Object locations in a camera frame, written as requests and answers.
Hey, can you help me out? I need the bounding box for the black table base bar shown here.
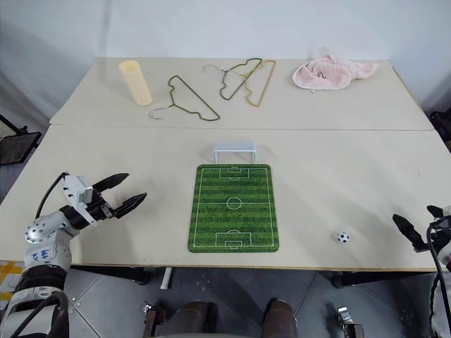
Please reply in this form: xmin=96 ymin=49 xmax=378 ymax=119
xmin=69 ymin=265 xmax=149 ymax=287
xmin=330 ymin=270 xmax=438 ymax=290

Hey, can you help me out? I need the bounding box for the yellow wire hanger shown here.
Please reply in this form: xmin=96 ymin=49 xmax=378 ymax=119
xmin=225 ymin=59 xmax=277 ymax=107

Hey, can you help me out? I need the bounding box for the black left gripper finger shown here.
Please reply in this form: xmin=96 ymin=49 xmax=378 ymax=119
xmin=113 ymin=192 xmax=148 ymax=220
xmin=92 ymin=173 xmax=130 ymax=195

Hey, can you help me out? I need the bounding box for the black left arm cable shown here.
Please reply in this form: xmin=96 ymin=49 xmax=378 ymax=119
xmin=35 ymin=170 xmax=70 ymax=220

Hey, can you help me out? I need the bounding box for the dark brown rounded shape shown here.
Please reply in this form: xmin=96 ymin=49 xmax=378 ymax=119
xmin=259 ymin=298 xmax=299 ymax=338

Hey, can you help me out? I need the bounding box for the pink fluffy cloth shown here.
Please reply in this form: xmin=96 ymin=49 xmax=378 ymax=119
xmin=292 ymin=46 xmax=380 ymax=94

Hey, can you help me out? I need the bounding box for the olive green wire hanger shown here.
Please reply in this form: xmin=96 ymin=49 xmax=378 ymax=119
xmin=147 ymin=75 xmax=222 ymax=123
xmin=202 ymin=57 xmax=264 ymax=101

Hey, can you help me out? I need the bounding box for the small white goal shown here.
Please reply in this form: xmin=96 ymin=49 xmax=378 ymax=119
xmin=211 ymin=141 xmax=258 ymax=164

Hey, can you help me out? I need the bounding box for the black equipment beside table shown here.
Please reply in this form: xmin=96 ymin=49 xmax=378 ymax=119
xmin=429 ymin=110 xmax=451 ymax=153

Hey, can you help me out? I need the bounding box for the cream cylinder tube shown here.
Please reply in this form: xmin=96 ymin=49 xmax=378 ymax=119
xmin=118 ymin=59 xmax=154 ymax=106

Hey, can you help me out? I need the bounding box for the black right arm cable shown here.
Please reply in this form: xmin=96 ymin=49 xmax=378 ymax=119
xmin=425 ymin=224 xmax=445 ymax=320

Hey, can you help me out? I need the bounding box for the green soccer field mat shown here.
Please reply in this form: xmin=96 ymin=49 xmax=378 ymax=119
xmin=186 ymin=163 xmax=281 ymax=254

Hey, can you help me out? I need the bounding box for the metal caster bracket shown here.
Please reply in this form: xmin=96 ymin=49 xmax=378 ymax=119
xmin=335 ymin=305 xmax=366 ymax=338
xmin=142 ymin=301 xmax=167 ymax=338

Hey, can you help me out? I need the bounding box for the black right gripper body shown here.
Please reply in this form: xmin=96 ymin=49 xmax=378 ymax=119
xmin=427 ymin=218 xmax=451 ymax=249

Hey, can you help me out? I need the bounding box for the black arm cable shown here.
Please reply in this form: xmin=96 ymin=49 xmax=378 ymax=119
xmin=35 ymin=170 xmax=70 ymax=220
xmin=425 ymin=224 xmax=445 ymax=320

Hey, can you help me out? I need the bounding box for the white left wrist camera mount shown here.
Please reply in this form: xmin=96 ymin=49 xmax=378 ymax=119
xmin=62 ymin=174 xmax=97 ymax=209

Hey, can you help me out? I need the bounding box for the white tube under table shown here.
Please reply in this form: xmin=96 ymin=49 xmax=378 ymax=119
xmin=159 ymin=267 xmax=174 ymax=291

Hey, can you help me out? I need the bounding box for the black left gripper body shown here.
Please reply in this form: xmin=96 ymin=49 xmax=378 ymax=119
xmin=85 ymin=189 xmax=118 ymax=225

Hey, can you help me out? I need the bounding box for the black mesh stand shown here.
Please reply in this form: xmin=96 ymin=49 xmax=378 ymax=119
xmin=0 ymin=113 xmax=43 ymax=167

